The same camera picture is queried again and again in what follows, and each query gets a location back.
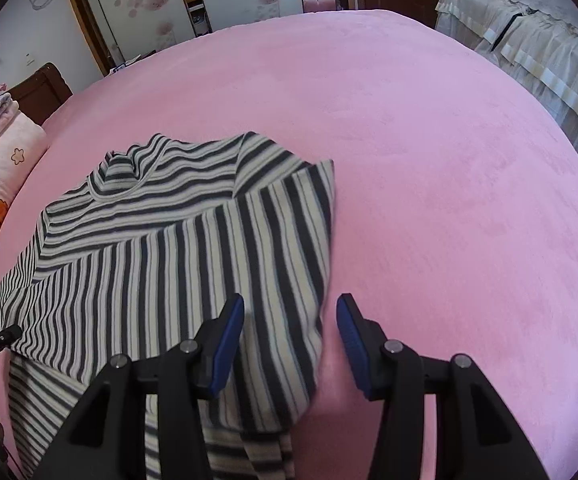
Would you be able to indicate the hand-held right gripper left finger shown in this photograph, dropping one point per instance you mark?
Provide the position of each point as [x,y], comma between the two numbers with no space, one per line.
[226,340]

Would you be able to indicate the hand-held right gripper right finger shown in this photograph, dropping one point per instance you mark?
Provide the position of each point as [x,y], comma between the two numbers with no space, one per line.
[351,345]

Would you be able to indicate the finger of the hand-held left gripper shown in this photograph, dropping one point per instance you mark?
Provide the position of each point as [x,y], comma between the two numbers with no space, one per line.
[6,337]

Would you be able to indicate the grey white striped shirt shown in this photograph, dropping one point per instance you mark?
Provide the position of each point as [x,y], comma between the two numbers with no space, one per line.
[169,260]

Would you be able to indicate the pink pillow with orange flower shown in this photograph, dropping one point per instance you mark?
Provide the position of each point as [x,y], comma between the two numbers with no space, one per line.
[4,185]

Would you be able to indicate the pink bed blanket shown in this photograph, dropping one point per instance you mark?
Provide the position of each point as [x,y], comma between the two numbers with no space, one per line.
[419,185]

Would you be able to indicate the dark wooden headboard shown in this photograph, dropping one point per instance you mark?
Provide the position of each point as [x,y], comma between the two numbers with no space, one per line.
[41,92]

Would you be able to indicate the floral sliding door wardrobe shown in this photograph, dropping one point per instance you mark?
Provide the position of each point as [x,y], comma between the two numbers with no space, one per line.
[144,5]

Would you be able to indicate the sofa with white lace cover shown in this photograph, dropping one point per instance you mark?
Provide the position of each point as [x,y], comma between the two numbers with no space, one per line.
[544,45]

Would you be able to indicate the white wall switch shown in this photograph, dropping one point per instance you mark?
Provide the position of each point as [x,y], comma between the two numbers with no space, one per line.
[29,58]

